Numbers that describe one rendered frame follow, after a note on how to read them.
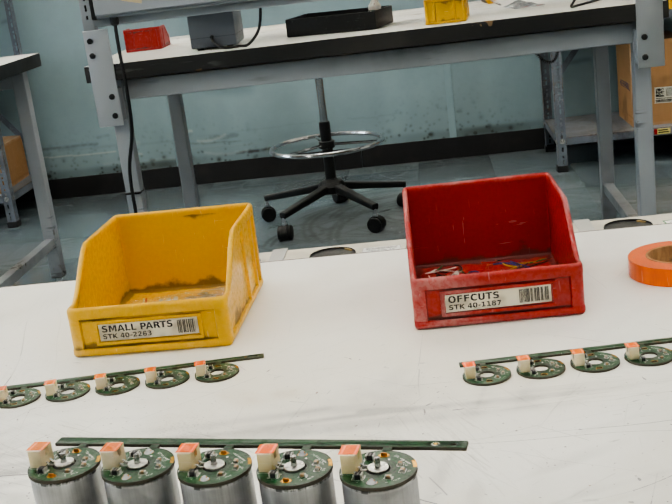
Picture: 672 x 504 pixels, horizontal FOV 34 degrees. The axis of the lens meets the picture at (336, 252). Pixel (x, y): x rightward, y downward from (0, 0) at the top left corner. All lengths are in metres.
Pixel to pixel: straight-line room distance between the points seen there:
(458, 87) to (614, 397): 4.25
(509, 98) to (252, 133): 1.13
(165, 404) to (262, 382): 0.05
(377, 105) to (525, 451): 4.31
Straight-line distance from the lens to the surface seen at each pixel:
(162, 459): 0.38
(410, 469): 0.35
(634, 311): 0.65
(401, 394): 0.56
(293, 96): 4.79
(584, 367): 0.57
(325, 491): 0.36
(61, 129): 5.03
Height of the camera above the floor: 0.97
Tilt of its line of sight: 16 degrees down
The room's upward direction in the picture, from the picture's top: 7 degrees counter-clockwise
